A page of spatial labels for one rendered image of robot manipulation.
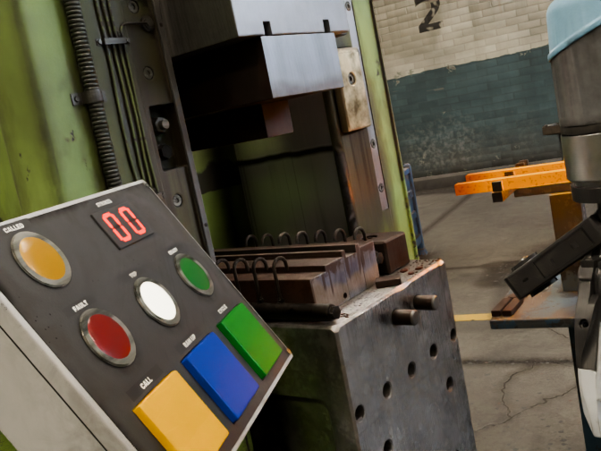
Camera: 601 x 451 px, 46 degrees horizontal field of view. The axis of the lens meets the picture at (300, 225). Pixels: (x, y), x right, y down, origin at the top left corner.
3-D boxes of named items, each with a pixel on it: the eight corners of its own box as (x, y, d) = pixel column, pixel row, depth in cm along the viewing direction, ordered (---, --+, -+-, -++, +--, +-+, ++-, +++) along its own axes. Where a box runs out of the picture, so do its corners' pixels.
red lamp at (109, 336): (148, 352, 59) (136, 302, 59) (103, 374, 56) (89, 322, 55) (124, 350, 61) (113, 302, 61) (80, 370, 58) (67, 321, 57)
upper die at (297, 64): (344, 87, 123) (334, 32, 121) (273, 98, 108) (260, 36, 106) (182, 123, 149) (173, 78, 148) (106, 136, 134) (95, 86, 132)
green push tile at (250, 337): (284, 349, 81) (242, 300, 81) (267, 376, 73) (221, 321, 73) (272, 358, 82) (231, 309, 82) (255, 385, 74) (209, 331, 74)
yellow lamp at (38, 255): (82, 276, 59) (70, 225, 59) (33, 293, 56) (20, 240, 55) (61, 276, 61) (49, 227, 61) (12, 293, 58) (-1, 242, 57)
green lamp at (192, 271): (223, 286, 79) (214, 249, 78) (192, 300, 75) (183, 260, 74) (203, 286, 81) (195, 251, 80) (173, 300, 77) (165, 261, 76)
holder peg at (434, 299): (441, 307, 125) (438, 293, 125) (435, 312, 123) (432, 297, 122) (420, 307, 127) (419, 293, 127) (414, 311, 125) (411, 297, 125)
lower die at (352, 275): (380, 281, 128) (372, 235, 127) (317, 318, 113) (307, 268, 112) (218, 283, 155) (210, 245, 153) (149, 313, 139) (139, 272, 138)
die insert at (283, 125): (294, 131, 127) (287, 98, 126) (267, 138, 121) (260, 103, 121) (182, 152, 146) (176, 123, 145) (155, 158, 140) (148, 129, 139)
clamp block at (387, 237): (411, 262, 138) (406, 230, 137) (390, 275, 131) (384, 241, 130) (360, 263, 145) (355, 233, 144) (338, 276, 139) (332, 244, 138)
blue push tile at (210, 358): (261, 385, 71) (213, 329, 71) (239, 419, 64) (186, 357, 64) (248, 395, 72) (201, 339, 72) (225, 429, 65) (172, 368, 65)
